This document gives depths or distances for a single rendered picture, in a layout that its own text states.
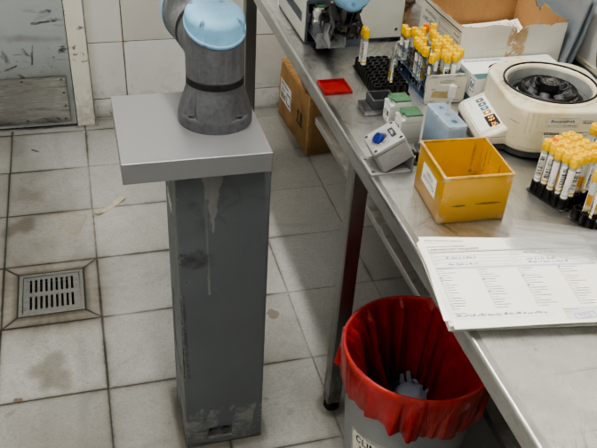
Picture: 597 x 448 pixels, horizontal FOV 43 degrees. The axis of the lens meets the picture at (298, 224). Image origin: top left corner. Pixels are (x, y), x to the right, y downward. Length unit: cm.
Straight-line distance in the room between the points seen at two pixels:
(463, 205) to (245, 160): 42
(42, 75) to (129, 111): 179
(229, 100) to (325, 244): 132
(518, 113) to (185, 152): 67
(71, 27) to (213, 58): 187
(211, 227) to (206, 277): 14
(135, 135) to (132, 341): 99
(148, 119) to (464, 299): 74
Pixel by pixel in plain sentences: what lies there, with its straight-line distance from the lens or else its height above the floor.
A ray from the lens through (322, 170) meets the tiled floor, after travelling 318.
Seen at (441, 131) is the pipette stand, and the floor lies 95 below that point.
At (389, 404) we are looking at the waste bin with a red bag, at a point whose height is 41.
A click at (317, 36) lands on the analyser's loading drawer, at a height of 93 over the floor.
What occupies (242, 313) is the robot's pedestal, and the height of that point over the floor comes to 45.
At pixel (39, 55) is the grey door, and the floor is 34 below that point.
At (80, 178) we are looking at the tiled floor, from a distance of 314.
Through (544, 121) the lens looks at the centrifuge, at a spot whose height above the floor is 97.
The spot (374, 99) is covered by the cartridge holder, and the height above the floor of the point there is 89.
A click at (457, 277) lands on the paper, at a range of 127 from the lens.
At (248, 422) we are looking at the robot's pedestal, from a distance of 209.
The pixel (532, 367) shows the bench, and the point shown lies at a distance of 118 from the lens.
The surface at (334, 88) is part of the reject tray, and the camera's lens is 184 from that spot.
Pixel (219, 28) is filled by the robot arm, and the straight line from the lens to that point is 147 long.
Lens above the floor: 168
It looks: 36 degrees down
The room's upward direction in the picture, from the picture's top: 4 degrees clockwise
